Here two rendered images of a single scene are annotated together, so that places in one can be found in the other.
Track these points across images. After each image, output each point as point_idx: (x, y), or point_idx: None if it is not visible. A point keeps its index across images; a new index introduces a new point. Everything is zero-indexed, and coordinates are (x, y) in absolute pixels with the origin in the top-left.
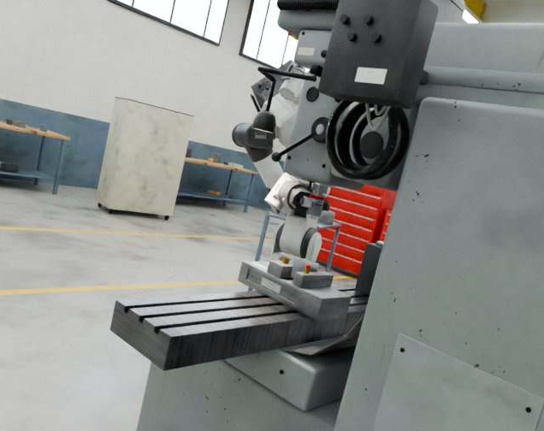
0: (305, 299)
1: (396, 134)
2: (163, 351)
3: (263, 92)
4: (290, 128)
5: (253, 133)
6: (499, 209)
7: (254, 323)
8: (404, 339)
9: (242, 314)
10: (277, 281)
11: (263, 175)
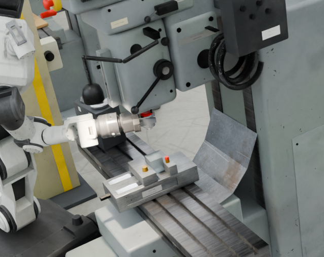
0: (185, 175)
1: None
2: (266, 255)
3: None
4: (30, 79)
5: (20, 107)
6: (313, 53)
7: (221, 208)
8: (295, 139)
9: (205, 213)
10: (157, 184)
11: (23, 133)
